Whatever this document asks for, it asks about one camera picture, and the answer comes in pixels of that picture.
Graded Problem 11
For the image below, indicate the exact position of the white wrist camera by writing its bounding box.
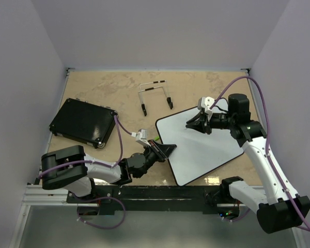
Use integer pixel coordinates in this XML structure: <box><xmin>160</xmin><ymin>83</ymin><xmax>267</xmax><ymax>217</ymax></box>
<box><xmin>197</xmin><ymin>97</ymin><xmax>215</xmax><ymax>116</ymax></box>
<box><xmin>131</xmin><ymin>129</ymin><xmax>150</xmax><ymax>147</ymax></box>

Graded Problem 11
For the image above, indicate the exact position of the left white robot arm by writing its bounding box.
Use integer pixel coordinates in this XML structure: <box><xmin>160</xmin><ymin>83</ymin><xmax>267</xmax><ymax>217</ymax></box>
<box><xmin>38</xmin><ymin>139</ymin><xmax>177</xmax><ymax>203</ymax></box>

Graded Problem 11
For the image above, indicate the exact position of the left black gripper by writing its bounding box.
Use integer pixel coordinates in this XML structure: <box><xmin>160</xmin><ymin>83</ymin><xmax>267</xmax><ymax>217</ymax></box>
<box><xmin>136</xmin><ymin>139</ymin><xmax>176</xmax><ymax>178</ymax></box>

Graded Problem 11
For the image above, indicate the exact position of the aluminium frame rail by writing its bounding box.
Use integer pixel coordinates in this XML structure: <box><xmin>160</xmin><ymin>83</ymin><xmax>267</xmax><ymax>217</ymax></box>
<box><xmin>9</xmin><ymin>183</ymin><xmax>70</xmax><ymax>248</ymax></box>

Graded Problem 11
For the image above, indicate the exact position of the white rectangular whiteboard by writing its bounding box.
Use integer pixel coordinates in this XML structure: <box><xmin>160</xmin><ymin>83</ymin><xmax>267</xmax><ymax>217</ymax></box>
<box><xmin>155</xmin><ymin>107</ymin><xmax>243</xmax><ymax>186</ymax></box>

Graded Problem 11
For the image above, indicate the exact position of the black wire easel stand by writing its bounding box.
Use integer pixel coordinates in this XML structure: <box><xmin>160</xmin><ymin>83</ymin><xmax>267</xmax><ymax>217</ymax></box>
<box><xmin>138</xmin><ymin>80</ymin><xmax>174</xmax><ymax>117</ymax></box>

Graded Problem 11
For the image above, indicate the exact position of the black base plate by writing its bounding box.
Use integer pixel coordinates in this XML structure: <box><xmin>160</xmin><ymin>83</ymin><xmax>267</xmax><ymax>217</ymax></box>
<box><xmin>66</xmin><ymin>184</ymin><xmax>251</xmax><ymax>215</ymax></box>

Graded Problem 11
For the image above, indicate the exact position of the black flat case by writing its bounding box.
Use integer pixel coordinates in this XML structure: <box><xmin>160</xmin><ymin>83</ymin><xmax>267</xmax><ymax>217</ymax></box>
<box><xmin>49</xmin><ymin>98</ymin><xmax>118</xmax><ymax>149</ymax></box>

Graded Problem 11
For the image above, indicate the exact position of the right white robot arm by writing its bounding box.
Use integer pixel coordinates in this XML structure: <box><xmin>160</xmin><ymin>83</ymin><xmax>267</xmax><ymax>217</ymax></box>
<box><xmin>186</xmin><ymin>94</ymin><xmax>310</xmax><ymax>234</ymax></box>

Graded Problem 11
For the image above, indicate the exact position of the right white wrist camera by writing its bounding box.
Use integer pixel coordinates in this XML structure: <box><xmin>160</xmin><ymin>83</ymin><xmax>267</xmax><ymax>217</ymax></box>
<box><xmin>197</xmin><ymin>97</ymin><xmax>215</xmax><ymax>116</ymax></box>

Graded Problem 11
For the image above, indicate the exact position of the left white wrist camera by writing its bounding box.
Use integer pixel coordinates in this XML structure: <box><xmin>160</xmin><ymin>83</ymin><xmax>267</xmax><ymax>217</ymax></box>
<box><xmin>131</xmin><ymin>129</ymin><xmax>150</xmax><ymax>147</ymax></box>

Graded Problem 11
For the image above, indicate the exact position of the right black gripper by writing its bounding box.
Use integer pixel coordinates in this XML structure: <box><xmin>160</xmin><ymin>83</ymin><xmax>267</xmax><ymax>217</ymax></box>
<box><xmin>187</xmin><ymin>110</ymin><xmax>236</xmax><ymax>135</ymax></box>

